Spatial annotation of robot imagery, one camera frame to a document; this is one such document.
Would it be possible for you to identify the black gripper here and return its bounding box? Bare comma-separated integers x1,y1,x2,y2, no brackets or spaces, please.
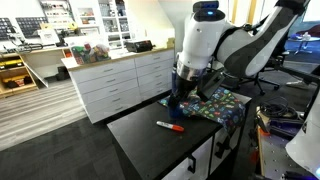
167,75,202,110

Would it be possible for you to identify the black box device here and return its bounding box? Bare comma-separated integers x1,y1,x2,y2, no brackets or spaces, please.
124,39,155,54

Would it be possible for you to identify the wooden workbench with shelves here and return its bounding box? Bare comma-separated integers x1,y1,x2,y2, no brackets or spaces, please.
0,46,73,100

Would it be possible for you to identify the metal perforated bench plate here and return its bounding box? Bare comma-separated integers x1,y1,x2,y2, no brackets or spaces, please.
256,126,318,180

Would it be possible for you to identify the white paper sign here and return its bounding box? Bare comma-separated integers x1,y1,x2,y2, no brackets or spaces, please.
37,29,61,46

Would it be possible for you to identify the white robot housing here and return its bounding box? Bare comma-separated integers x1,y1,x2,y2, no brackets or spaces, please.
284,99,320,180

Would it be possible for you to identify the round blue table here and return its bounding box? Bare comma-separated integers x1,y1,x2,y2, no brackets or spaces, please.
287,32,320,56

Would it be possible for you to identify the yellow black tool case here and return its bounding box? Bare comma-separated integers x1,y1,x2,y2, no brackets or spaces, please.
0,58,25,71

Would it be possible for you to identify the blue plastic cup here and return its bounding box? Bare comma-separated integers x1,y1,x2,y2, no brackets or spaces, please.
167,101,185,120

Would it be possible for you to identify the white shelf unit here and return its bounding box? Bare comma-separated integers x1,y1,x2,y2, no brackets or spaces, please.
68,0,133,51

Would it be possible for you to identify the black metal stand pole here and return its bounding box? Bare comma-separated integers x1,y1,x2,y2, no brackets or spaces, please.
276,64,320,118

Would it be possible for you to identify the space print dark cloth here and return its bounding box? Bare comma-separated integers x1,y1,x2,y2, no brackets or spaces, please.
158,86,246,135

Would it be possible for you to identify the black table with white drawers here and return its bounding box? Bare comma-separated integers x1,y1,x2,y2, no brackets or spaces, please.
106,93,253,180

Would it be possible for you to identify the white marker pen orange cap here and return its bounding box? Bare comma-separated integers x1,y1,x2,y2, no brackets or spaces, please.
155,120,185,133

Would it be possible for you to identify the long white drawer cabinet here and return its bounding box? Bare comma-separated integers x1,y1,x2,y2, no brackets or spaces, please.
60,46,176,125

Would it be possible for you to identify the bin of colourful toys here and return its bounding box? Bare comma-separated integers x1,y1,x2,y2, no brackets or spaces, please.
70,42,112,66

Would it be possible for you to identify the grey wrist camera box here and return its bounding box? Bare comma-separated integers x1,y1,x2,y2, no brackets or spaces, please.
198,70,227,100

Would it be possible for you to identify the coil of black cables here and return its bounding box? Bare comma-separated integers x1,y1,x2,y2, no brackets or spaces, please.
258,96,300,122

